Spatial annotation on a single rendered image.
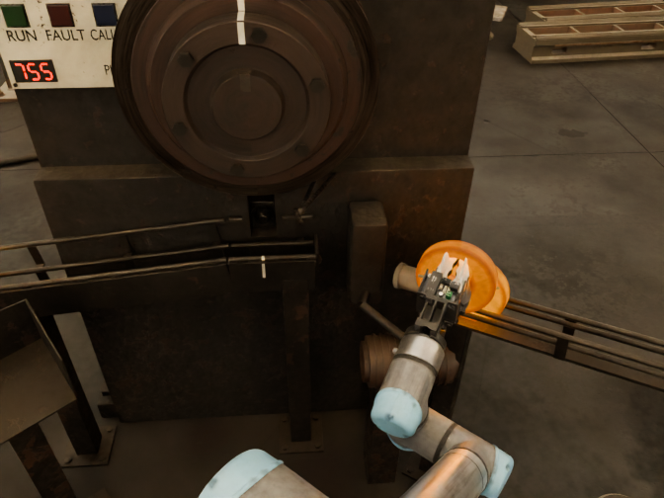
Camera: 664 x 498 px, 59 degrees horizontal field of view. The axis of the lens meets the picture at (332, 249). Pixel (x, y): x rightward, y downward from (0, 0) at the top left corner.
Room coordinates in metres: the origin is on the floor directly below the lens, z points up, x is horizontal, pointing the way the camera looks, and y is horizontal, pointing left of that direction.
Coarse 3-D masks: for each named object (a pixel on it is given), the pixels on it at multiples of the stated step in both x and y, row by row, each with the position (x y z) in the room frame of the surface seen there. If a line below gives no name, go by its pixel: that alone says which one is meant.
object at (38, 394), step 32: (0, 320) 0.81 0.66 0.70; (32, 320) 0.84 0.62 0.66; (0, 352) 0.79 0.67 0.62; (32, 352) 0.80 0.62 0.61; (0, 384) 0.73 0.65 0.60; (32, 384) 0.72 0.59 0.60; (64, 384) 0.72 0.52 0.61; (0, 416) 0.65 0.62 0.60; (32, 416) 0.65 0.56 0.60; (32, 448) 0.67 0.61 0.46; (32, 480) 0.66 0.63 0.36; (64, 480) 0.69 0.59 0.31
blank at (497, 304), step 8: (456, 264) 0.92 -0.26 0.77; (504, 280) 0.89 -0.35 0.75; (496, 288) 0.88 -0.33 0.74; (504, 288) 0.88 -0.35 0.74; (496, 296) 0.87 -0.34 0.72; (504, 296) 0.87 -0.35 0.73; (488, 304) 0.88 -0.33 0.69; (496, 304) 0.87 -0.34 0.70; (504, 304) 0.87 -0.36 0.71; (472, 312) 0.89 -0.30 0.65; (496, 312) 0.87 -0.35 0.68
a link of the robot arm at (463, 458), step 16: (448, 432) 0.55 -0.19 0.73; (464, 432) 0.55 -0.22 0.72; (448, 448) 0.53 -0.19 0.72; (464, 448) 0.51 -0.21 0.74; (480, 448) 0.52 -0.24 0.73; (496, 448) 0.52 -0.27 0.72; (448, 464) 0.46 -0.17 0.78; (464, 464) 0.47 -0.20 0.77; (480, 464) 0.48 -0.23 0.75; (496, 464) 0.49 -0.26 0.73; (512, 464) 0.50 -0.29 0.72; (432, 480) 0.42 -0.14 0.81; (448, 480) 0.42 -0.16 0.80; (464, 480) 0.43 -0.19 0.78; (480, 480) 0.45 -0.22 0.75; (496, 480) 0.47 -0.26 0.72; (416, 496) 0.38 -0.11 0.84; (432, 496) 0.38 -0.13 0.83; (448, 496) 0.39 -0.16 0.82; (464, 496) 0.41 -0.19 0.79; (496, 496) 0.46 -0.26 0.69
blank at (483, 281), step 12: (456, 240) 0.86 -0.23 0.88; (432, 252) 0.85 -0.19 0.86; (444, 252) 0.84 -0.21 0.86; (456, 252) 0.83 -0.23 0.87; (468, 252) 0.83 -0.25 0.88; (480, 252) 0.83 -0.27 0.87; (420, 264) 0.85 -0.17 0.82; (432, 264) 0.85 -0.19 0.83; (468, 264) 0.82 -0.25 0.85; (480, 264) 0.81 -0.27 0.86; (492, 264) 0.83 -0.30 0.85; (420, 276) 0.85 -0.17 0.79; (480, 276) 0.81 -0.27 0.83; (492, 276) 0.80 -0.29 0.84; (480, 288) 0.81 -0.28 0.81; (492, 288) 0.80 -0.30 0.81; (480, 300) 0.80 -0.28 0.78; (468, 312) 0.81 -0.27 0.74
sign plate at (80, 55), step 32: (0, 0) 1.09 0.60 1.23; (32, 0) 1.09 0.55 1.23; (64, 0) 1.10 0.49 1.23; (96, 0) 1.10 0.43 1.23; (0, 32) 1.08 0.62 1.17; (32, 32) 1.09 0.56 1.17; (64, 32) 1.09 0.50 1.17; (96, 32) 1.10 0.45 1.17; (64, 64) 1.09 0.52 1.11; (96, 64) 1.10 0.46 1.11
